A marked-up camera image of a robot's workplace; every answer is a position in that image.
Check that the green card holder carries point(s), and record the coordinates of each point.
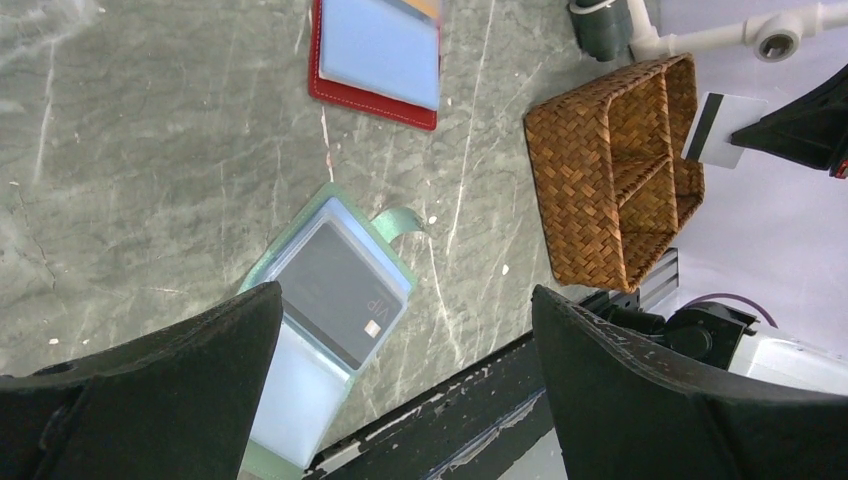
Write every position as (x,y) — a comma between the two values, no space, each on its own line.
(306,384)

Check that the black vip card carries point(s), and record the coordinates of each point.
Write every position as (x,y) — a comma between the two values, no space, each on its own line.
(332,292)

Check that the white magnetic stripe card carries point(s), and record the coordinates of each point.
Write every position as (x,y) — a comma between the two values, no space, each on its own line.
(718,116)

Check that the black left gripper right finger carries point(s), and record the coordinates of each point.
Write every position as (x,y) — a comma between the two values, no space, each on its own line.
(625,407)

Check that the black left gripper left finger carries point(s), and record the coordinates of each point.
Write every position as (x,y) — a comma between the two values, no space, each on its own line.
(178,403)

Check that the red card holder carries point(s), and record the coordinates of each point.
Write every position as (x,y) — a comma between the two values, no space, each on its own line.
(378,57)

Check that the white pvc pipe frame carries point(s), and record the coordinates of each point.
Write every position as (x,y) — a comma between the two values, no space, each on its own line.
(772,37)

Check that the brown wicker basket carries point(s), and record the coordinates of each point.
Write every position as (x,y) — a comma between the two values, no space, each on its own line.
(612,186)

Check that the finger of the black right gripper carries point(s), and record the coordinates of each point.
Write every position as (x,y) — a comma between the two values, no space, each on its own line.
(810,131)

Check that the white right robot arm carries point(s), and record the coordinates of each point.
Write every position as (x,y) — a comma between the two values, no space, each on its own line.
(709,330)

